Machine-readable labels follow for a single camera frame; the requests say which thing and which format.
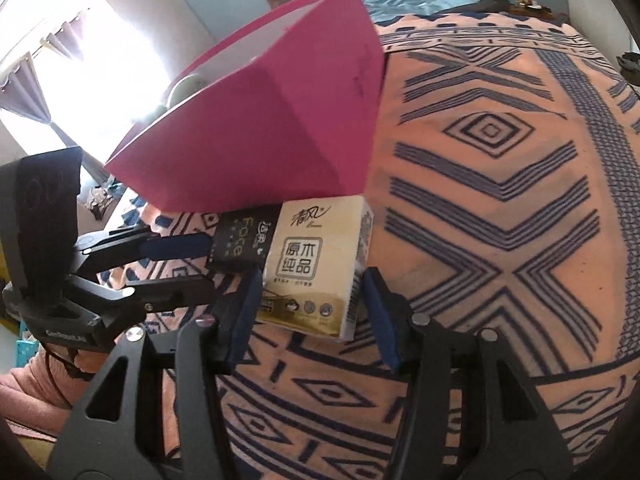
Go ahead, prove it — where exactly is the dark bag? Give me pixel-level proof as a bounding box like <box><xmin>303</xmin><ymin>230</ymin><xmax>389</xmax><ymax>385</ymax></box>
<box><xmin>617</xmin><ymin>52</ymin><xmax>640</xmax><ymax>86</ymax></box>

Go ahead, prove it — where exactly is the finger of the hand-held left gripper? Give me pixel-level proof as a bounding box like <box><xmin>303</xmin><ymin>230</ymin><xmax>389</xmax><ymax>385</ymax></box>
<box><xmin>66</xmin><ymin>274</ymin><xmax>217</xmax><ymax>322</ymax></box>
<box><xmin>75</xmin><ymin>230</ymin><xmax>215</xmax><ymax>277</ymax></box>

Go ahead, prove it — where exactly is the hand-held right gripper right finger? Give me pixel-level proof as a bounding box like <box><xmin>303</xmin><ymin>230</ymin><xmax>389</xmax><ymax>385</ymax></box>
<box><xmin>363</xmin><ymin>268</ymin><xmax>576</xmax><ymax>480</ymax></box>

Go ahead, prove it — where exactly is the pink cardboard box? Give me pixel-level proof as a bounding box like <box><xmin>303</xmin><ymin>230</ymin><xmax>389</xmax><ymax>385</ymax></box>
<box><xmin>103</xmin><ymin>0</ymin><xmax>386</xmax><ymax>214</ymax></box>

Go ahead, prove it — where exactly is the wooden nightstand with clutter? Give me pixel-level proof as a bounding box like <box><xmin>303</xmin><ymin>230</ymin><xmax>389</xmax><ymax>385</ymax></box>
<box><xmin>505</xmin><ymin>0</ymin><xmax>571</xmax><ymax>24</ymax></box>

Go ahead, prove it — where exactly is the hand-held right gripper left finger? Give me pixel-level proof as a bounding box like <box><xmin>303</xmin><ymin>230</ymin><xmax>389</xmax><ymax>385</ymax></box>
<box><xmin>47</xmin><ymin>269</ymin><xmax>265</xmax><ymax>480</ymax></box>

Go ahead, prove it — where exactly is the teal plastic basket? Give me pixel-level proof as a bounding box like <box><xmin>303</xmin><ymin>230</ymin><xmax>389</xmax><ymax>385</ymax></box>
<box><xmin>14</xmin><ymin>337</ymin><xmax>42</xmax><ymax>369</ymax></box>

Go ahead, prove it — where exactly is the person's left forearm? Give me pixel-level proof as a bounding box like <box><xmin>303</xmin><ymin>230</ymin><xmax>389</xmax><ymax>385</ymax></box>
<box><xmin>0</xmin><ymin>350</ymin><xmax>107</xmax><ymax>442</ymax></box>

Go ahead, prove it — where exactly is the black tissue pack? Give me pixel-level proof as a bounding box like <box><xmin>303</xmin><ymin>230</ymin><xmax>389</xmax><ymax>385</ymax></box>
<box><xmin>205</xmin><ymin>204</ymin><xmax>286</xmax><ymax>274</ymax></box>

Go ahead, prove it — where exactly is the yellow tissue pack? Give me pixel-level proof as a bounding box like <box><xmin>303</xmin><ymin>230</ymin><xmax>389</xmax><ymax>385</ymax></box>
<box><xmin>256</xmin><ymin>196</ymin><xmax>376</xmax><ymax>344</ymax></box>

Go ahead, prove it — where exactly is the orange navy patterned blanket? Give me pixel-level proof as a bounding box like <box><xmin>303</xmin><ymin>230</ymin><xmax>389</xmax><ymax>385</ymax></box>
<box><xmin>100</xmin><ymin>10</ymin><xmax>640</xmax><ymax>480</ymax></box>

